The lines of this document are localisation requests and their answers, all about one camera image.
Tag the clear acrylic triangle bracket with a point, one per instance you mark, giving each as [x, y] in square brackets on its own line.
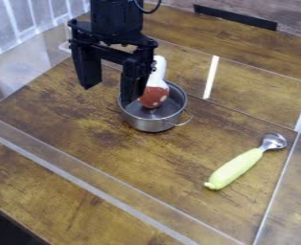
[66, 45]

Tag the small steel pot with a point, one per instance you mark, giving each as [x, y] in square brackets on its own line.
[159, 119]

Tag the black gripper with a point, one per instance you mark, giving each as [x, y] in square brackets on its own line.
[130, 50]

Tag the black bar on table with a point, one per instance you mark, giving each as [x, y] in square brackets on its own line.
[237, 17]

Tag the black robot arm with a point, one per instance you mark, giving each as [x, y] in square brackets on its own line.
[117, 17]

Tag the red white toy mushroom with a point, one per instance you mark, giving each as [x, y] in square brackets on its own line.
[155, 93]

